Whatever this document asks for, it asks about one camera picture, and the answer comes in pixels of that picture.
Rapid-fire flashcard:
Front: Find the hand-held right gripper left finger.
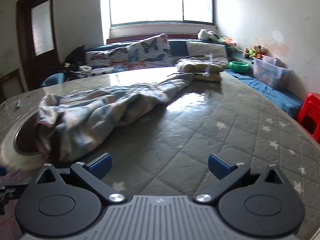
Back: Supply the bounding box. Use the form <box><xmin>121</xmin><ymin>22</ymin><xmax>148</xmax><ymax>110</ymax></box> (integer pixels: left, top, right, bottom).
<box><xmin>36</xmin><ymin>152</ymin><xmax>127</xmax><ymax>204</ymax></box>

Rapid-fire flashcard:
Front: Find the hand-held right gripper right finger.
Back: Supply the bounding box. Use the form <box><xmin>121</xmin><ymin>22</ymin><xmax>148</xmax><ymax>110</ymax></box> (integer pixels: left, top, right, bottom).
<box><xmin>195</xmin><ymin>154</ymin><xmax>287</xmax><ymax>204</ymax></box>

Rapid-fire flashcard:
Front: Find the blue striped knit sweater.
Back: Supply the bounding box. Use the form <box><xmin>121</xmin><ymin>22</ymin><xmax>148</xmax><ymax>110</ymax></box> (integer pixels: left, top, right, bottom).
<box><xmin>36</xmin><ymin>72</ymin><xmax>195</xmax><ymax>162</ymax></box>

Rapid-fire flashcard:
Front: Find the round black induction cooktop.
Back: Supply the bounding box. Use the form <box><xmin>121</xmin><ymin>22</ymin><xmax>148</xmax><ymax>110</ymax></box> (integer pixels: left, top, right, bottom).
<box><xmin>0</xmin><ymin>112</ymin><xmax>58</xmax><ymax>170</ymax></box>

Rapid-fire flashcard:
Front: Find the brown wooden cabinet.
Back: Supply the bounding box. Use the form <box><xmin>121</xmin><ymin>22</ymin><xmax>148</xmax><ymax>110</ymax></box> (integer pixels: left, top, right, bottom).
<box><xmin>0</xmin><ymin>68</ymin><xmax>25</xmax><ymax>100</ymax></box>

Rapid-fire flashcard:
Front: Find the black white patterned cloth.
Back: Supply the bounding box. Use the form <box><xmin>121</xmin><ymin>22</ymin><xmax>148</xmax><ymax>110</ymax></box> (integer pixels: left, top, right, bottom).
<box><xmin>75</xmin><ymin>65</ymin><xmax>92</xmax><ymax>75</ymax></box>

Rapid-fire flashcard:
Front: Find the folded beige cloth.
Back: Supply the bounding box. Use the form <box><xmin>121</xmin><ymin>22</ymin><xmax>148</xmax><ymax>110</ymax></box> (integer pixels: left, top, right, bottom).
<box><xmin>176</xmin><ymin>58</ymin><xmax>227</xmax><ymax>82</ymax></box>

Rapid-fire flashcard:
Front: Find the green plastic basin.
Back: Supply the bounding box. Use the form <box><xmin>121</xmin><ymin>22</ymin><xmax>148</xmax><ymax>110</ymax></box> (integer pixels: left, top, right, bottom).
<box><xmin>230</xmin><ymin>61</ymin><xmax>250</xmax><ymax>72</ymax></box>

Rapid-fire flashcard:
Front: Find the clear plastic storage box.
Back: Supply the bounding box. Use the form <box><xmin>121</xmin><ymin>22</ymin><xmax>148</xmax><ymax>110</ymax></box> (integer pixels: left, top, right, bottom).
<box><xmin>252</xmin><ymin>55</ymin><xmax>292</xmax><ymax>90</ymax></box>

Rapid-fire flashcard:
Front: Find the red plastic stool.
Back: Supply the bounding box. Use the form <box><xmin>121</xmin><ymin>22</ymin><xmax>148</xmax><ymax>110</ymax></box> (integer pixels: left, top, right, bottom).
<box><xmin>297</xmin><ymin>92</ymin><xmax>320</xmax><ymax>143</ymax></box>

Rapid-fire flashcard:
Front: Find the black bag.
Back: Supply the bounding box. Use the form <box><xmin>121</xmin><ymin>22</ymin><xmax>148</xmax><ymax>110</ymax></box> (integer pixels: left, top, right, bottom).
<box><xmin>59</xmin><ymin>45</ymin><xmax>87</xmax><ymax>77</ymax></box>

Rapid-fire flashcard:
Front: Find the white cushion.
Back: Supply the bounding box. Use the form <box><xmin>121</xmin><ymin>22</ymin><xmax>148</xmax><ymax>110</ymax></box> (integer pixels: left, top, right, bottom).
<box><xmin>186</xmin><ymin>41</ymin><xmax>228</xmax><ymax>63</ymax></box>

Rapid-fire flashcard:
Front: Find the brown plush toy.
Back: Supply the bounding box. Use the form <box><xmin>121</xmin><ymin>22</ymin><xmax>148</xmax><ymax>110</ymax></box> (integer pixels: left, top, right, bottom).
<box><xmin>244</xmin><ymin>45</ymin><xmax>267</xmax><ymax>59</ymax></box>

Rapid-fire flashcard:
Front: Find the blue sofa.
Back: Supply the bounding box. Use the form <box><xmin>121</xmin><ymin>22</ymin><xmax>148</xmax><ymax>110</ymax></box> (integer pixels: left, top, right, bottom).
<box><xmin>41</xmin><ymin>39</ymin><xmax>304</xmax><ymax>117</ymax></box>

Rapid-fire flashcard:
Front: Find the orange green toy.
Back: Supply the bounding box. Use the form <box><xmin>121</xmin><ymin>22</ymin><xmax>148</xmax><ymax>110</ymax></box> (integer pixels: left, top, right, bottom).
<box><xmin>219</xmin><ymin>36</ymin><xmax>237</xmax><ymax>48</ymax></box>

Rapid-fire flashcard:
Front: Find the large butterfly print pillow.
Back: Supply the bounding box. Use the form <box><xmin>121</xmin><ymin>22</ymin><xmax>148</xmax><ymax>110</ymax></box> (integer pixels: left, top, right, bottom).
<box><xmin>127</xmin><ymin>34</ymin><xmax>172</xmax><ymax>63</ymax></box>

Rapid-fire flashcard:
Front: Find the brown wooden door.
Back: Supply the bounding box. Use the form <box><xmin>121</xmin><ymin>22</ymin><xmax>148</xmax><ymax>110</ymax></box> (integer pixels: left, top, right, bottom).
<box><xmin>16</xmin><ymin>0</ymin><xmax>60</xmax><ymax>90</ymax></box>

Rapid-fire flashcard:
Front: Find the white plush toy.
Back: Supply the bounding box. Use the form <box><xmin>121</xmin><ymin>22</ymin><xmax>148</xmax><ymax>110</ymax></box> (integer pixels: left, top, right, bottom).
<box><xmin>197</xmin><ymin>29</ymin><xmax>218</xmax><ymax>42</ymax></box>

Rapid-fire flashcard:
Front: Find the window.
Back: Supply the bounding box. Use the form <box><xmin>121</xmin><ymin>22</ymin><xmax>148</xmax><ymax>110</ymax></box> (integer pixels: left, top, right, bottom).
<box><xmin>100</xmin><ymin>0</ymin><xmax>217</xmax><ymax>28</ymax></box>

